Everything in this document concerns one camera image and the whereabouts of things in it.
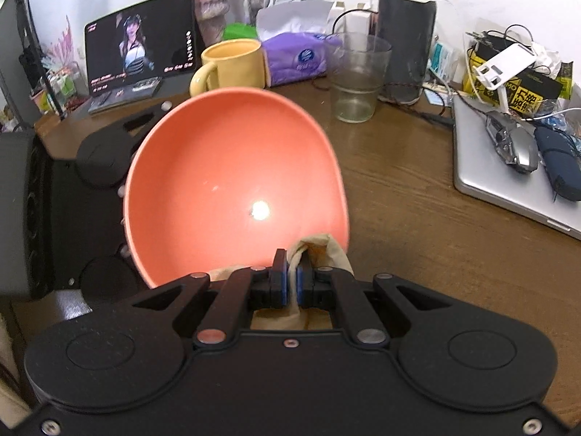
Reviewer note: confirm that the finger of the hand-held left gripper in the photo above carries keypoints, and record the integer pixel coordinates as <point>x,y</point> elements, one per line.
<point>159,112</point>

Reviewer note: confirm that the small white box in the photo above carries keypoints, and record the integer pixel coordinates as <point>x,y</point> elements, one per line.
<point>358,20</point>

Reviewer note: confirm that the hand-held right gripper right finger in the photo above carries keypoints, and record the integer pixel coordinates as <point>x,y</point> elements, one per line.
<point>300,286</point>

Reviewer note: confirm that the pink footed bowl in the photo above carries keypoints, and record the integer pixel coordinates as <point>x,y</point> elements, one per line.
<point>218,181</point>

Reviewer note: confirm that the black cylinder speaker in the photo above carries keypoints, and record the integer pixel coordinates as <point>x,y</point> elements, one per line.
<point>406,45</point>

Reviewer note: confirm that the grey tablet stand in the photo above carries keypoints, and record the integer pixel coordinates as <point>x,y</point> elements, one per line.
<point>179,84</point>

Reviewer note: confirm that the beige paper towel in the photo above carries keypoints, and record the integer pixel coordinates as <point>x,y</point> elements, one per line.
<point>336,254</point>

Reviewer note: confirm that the green lidded container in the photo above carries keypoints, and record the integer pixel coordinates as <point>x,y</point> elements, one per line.
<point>240,32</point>

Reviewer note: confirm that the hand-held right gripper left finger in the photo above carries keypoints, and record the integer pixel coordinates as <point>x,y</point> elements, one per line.
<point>283,286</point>

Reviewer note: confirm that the silver laptop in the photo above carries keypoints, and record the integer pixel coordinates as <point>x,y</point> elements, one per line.
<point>481,168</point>

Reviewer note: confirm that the pink paper decoration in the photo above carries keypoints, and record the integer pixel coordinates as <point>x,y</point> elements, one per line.
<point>66,45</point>

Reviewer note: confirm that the light fabric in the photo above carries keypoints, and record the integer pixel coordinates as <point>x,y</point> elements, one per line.
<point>11,372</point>

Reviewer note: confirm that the yellow black box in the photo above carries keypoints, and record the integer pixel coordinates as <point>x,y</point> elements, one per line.
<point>535,91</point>

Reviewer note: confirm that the clear glass cup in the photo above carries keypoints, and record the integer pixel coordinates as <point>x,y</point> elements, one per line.
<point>358,86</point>

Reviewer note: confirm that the purple tissue pack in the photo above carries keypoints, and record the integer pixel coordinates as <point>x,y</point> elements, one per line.
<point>295,59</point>

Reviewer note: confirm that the black tablet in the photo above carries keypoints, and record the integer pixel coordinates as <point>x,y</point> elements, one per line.
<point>109,54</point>

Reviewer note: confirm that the grey computer mouse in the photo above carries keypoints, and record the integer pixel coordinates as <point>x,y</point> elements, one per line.
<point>519,145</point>

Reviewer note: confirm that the dark blue pouch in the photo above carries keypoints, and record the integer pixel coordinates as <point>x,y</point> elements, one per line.
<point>560,159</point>

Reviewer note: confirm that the white phone stand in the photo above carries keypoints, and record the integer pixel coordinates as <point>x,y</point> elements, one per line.
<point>510,61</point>

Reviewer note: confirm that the yellow mug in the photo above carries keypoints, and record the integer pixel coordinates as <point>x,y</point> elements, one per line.
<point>236,66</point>

